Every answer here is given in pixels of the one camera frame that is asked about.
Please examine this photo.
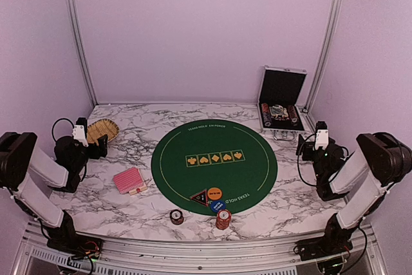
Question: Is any red poker chip stack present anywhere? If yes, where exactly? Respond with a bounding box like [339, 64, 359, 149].
[216, 209, 231, 230]

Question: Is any orange big blind button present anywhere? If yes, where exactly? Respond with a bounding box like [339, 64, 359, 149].
[207, 187, 223, 200]

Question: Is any blue small blind button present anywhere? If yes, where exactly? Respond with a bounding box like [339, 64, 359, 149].
[210, 200, 227, 213]

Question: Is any black triangular dealer button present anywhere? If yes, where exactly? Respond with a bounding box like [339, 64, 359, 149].
[190, 189, 209, 207]

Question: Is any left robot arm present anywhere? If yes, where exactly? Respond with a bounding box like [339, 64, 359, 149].
[1, 132, 108, 254]

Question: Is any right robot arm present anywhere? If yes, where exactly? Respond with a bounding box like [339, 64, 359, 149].
[295, 129, 411, 260]

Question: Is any woven bamboo tray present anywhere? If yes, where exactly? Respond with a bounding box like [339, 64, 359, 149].
[87, 119, 120, 144]

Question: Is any red playing card deck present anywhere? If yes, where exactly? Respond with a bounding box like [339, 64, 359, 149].
[113, 167, 147, 195]

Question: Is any aluminium poker chip case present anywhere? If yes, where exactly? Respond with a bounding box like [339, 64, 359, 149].
[257, 65, 307, 141]

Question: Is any black poker chip stack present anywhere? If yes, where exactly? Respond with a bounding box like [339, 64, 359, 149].
[169, 209, 184, 225]

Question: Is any round green poker mat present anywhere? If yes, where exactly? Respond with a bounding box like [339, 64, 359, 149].
[151, 119, 278, 216]

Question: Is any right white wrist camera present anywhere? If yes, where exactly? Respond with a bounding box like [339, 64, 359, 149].
[314, 121, 329, 151]

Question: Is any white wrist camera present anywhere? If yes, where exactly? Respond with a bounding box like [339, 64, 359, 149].
[72, 117, 88, 147]
[314, 121, 329, 151]

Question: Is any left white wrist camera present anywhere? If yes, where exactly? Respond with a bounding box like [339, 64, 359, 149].
[72, 117, 88, 147]

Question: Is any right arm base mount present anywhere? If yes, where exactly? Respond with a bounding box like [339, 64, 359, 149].
[293, 237, 353, 261]

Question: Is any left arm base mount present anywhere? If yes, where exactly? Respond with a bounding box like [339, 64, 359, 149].
[47, 235, 103, 258]

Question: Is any front aluminium rail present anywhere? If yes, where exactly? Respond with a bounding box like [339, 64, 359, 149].
[19, 220, 384, 275]

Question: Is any right aluminium frame post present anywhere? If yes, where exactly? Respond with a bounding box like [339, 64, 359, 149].
[304, 0, 342, 113]

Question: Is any aluminium frame post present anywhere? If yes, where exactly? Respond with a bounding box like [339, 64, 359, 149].
[304, 0, 342, 113]
[66, 0, 98, 107]

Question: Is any left aluminium frame post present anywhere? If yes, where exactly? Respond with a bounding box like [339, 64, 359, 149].
[66, 0, 98, 107]

